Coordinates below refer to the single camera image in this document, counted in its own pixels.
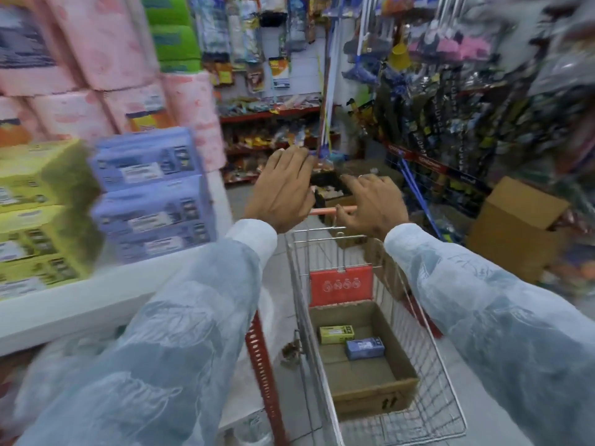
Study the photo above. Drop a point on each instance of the person's right hand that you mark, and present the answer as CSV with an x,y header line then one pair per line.
x,y
379,208

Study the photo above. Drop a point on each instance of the person's left hand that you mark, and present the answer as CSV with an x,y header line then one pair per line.
x,y
279,195

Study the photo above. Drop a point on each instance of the person's left thumb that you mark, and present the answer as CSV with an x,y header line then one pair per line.
x,y
309,197

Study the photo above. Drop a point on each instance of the person's right thumb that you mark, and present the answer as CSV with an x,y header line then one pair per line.
x,y
345,215

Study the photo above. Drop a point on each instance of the person's right forearm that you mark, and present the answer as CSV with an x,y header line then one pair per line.
x,y
502,329

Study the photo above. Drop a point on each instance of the person's left forearm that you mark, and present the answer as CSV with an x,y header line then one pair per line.
x,y
176,329

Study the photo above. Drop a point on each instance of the cardboard box with goods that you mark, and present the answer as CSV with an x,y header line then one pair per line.
x,y
344,240

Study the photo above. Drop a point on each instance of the red cart seat flap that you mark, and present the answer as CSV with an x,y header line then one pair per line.
x,y
341,287

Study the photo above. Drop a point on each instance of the red shelf rack of snacks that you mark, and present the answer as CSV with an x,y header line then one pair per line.
x,y
265,134

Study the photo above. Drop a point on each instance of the small yellow-green box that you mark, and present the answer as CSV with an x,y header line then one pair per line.
x,y
336,334

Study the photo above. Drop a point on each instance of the small blue box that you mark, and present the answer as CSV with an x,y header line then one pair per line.
x,y
365,349

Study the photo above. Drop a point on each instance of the blue broom head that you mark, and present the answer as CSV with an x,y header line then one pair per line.
x,y
360,71

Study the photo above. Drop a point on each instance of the blue tissue box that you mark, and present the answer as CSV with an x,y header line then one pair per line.
x,y
144,157
153,208
167,243

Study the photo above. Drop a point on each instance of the rack of dark hanging packets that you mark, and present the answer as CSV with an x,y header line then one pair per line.
x,y
465,125

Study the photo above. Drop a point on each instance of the yellow plastic cup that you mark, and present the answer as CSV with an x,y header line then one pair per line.
x,y
399,58

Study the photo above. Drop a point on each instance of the cardboard box in cart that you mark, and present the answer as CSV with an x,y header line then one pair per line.
x,y
362,380

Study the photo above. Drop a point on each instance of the large open cardboard box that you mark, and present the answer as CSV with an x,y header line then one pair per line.
x,y
516,227

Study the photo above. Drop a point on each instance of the red perforated shelf upright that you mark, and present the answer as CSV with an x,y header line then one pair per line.
x,y
265,366

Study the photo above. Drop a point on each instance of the row of pink brush heads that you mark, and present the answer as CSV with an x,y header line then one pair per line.
x,y
458,48

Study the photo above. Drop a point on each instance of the green paper pack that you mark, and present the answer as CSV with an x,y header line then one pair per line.
x,y
176,44
167,9

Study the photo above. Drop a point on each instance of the white display shelf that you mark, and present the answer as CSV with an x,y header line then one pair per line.
x,y
93,297

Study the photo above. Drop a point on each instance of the stack of pink paper-roll packs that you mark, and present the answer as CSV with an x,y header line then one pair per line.
x,y
102,46

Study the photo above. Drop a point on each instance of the yellow-green tissue box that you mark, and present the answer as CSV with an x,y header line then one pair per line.
x,y
42,174
37,276
46,234

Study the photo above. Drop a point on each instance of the plastic-wrapped goods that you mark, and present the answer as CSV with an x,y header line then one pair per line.
x,y
553,37

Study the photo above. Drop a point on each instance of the hanging packets on wall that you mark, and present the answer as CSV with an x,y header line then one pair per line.
x,y
241,37

